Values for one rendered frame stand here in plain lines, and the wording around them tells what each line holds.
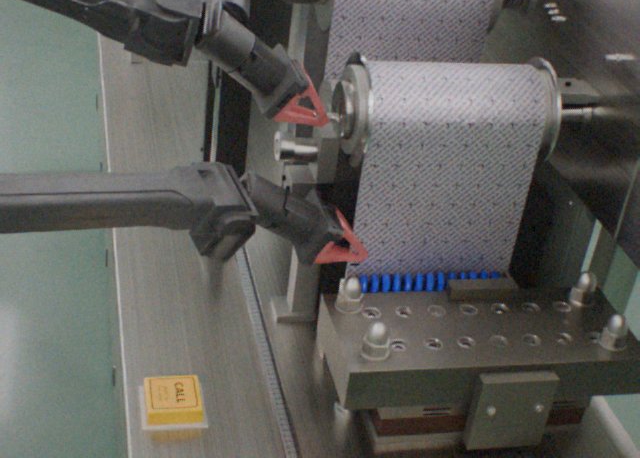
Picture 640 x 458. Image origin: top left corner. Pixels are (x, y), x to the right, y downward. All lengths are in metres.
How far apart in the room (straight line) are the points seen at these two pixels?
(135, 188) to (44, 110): 3.03
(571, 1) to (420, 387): 0.59
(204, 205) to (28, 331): 1.81
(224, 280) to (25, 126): 2.53
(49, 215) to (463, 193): 0.56
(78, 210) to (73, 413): 1.63
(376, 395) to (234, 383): 0.22
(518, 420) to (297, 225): 0.37
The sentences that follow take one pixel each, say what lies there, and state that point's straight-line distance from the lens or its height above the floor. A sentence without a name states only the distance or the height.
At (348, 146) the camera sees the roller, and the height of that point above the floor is 1.21.
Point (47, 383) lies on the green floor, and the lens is 2.77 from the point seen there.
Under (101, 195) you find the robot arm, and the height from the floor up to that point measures 1.24.
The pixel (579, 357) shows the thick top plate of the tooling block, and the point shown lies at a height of 1.03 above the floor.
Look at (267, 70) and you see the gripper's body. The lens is 1.25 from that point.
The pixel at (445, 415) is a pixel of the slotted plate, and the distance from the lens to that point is 1.33.
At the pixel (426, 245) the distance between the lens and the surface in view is 1.39.
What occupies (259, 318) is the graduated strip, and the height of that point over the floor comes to 0.90.
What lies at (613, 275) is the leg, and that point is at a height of 0.93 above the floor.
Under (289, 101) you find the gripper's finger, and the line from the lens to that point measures 1.27.
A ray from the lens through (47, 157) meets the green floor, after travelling 3.81.
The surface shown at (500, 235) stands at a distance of 1.42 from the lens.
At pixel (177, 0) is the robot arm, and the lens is 1.23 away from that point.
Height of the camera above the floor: 1.80
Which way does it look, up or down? 31 degrees down
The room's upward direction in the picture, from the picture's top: 8 degrees clockwise
